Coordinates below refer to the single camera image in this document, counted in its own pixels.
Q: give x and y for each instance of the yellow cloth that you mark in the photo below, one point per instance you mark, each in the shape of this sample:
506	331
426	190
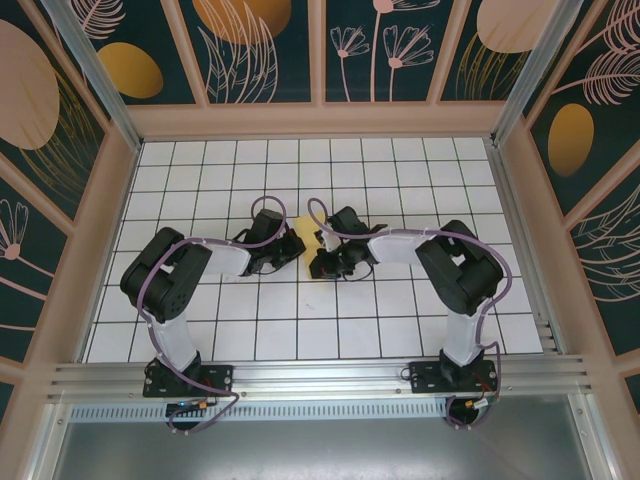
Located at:
306	235

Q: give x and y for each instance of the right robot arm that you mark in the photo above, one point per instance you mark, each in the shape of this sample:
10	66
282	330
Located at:
462	335

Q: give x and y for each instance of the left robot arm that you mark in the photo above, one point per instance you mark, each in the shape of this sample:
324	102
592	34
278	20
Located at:
172	345

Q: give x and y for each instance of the grey sheet metal panel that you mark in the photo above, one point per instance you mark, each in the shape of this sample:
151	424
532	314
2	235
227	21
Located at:
320	450

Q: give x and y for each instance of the power connector wiring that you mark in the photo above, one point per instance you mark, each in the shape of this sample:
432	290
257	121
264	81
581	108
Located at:
192	406
475	404

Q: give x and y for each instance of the long aluminium mounting rail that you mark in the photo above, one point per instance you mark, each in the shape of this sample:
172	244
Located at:
320	375

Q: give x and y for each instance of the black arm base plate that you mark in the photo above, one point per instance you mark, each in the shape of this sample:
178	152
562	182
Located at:
220	377
422	377

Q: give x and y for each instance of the aluminium side rail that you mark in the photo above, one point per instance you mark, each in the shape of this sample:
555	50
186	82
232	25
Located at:
525	260

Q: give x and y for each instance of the aluminium corner post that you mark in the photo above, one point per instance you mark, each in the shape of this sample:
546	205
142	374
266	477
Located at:
100	85
530	75

